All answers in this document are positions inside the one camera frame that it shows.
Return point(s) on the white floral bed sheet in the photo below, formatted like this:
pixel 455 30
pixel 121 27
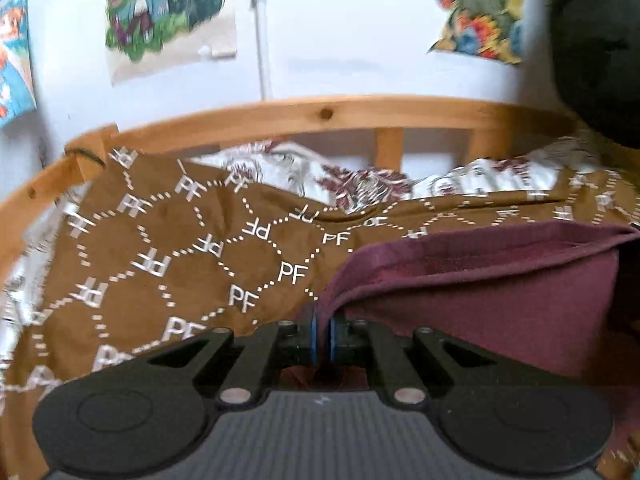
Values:
pixel 360 180

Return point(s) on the black padded jacket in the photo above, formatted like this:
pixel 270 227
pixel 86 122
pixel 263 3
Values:
pixel 600 45

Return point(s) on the maroon long-sleeved sweater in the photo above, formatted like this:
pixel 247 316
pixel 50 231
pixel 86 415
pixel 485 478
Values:
pixel 490 305

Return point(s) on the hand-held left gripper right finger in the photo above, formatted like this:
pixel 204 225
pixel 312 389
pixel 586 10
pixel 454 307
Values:
pixel 333 337

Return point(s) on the blue cartoon wall poster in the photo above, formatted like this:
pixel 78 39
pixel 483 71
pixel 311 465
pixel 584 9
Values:
pixel 12 65

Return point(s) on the wooden bed frame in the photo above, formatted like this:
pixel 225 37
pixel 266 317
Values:
pixel 320 112

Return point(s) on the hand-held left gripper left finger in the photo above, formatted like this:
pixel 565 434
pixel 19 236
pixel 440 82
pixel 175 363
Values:
pixel 312 336

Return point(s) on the green cartoon figure wall poster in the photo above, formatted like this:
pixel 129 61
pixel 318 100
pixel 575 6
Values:
pixel 165 10

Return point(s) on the yellow landscape wall poster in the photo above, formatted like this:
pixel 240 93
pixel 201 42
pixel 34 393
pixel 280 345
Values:
pixel 475 10

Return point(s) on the brown patterned blanket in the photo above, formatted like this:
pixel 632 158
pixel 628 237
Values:
pixel 165 255

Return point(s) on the white wall pipe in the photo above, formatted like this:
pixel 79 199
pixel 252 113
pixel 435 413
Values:
pixel 261 35

